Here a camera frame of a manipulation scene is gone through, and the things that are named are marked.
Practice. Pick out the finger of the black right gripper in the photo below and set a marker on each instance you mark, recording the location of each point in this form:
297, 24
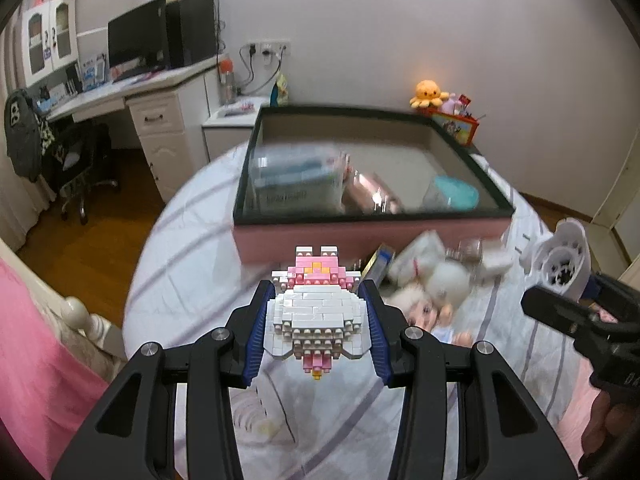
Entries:
612, 295
563, 315

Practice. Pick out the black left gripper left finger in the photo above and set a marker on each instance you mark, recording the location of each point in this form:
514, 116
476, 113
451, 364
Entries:
130, 432

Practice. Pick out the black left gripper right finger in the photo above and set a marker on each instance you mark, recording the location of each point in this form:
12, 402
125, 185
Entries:
503, 434

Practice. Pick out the white mini fan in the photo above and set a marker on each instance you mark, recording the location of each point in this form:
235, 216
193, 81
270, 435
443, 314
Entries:
559, 261

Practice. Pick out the white pink brick figure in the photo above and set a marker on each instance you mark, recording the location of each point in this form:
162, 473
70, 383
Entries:
316, 316

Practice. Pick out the rose gold metal cup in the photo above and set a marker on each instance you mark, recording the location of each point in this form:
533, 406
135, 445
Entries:
368, 194

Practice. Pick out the person right hand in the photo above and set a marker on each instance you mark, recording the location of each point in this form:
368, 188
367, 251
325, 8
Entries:
608, 422

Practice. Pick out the white power adapter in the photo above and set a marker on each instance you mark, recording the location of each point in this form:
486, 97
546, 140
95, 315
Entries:
494, 262

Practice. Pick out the clear plastic bag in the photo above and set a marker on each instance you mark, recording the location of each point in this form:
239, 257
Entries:
469, 251

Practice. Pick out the pink baby doll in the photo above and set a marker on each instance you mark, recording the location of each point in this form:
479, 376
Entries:
421, 310

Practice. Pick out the teal lid container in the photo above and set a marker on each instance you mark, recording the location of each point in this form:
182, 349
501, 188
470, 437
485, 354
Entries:
448, 193

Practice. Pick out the white plush lamb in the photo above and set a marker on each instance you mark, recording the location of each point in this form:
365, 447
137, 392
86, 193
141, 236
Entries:
418, 260

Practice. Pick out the blue yellow box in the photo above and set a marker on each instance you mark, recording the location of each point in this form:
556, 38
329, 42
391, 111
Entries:
377, 267

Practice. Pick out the red picture box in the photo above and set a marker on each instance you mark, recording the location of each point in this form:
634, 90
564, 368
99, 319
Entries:
462, 128

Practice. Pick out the pink green storage box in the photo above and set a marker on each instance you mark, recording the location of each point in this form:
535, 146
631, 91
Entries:
406, 150

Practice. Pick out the orange octopus plush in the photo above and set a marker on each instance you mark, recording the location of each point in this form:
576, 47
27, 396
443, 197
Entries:
428, 94

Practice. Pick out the black office chair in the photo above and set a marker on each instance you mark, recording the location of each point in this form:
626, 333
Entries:
72, 159

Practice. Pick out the dental flossers plastic box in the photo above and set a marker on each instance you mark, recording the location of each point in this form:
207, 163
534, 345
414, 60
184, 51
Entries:
293, 178

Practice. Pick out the white low side cabinet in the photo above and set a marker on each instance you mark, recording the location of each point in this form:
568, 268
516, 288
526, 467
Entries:
231, 125

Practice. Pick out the white desk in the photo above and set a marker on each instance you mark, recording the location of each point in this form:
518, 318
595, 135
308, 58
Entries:
168, 110

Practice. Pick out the orange cap bottle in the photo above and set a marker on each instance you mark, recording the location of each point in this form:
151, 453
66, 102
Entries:
226, 81

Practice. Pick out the snack bag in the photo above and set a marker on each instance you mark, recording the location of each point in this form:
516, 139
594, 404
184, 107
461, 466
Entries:
279, 91

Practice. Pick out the black computer monitor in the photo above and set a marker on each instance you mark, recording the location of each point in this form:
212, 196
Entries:
136, 40

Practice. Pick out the black computer tower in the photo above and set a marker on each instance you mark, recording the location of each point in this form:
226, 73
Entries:
191, 35

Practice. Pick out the wall power strip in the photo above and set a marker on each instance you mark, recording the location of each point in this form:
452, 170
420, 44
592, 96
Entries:
271, 47

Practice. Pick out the white wall cabinet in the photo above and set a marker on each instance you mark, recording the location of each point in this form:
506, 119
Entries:
49, 40

